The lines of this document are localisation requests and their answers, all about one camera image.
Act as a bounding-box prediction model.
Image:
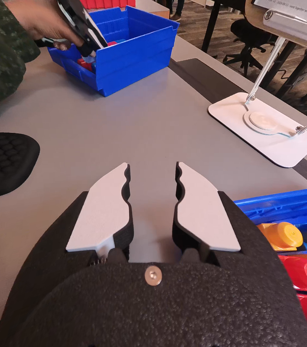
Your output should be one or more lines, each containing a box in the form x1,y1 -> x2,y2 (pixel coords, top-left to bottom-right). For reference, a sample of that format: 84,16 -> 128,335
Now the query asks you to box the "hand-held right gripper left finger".
66,163 -> 134,265

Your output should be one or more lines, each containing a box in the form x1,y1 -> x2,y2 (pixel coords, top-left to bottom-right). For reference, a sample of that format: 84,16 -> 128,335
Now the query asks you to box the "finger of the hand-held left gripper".
78,28 -> 100,59
84,10 -> 108,50

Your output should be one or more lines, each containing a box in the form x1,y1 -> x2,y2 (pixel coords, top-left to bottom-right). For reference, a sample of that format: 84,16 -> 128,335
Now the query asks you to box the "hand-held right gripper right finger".
172,162 -> 241,265

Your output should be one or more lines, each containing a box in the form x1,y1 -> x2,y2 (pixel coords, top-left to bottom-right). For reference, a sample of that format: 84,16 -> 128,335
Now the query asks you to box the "blue plastic bin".
235,186 -> 307,347
47,5 -> 180,97

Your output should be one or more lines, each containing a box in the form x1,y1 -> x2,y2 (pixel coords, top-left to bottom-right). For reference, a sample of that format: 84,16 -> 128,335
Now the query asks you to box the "group of mega blocks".
256,222 -> 307,347

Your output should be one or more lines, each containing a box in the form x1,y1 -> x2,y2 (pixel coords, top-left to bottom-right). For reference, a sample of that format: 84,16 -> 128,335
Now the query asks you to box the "person's left hand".
6,0 -> 85,52

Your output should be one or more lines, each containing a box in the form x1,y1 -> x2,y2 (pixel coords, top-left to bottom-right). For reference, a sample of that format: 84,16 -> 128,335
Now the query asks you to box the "red plastic bin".
80,0 -> 136,10

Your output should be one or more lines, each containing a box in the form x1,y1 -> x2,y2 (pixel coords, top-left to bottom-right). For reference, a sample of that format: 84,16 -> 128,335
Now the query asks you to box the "grey table with wooden edge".
132,0 -> 170,19

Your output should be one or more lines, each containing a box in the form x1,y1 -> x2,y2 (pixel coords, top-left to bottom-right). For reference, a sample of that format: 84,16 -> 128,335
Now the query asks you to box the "white document stand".
208,0 -> 307,168

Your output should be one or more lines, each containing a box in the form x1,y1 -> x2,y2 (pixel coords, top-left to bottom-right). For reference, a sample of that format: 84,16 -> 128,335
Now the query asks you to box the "wooden background desk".
201,0 -> 249,53

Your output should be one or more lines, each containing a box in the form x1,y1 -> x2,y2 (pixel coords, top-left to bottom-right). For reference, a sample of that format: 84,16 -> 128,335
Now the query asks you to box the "black office chair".
222,19 -> 278,78

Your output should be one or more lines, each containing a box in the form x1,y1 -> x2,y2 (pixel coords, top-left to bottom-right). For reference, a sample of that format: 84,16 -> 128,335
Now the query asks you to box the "printed instruction poster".
251,0 -> 307,23

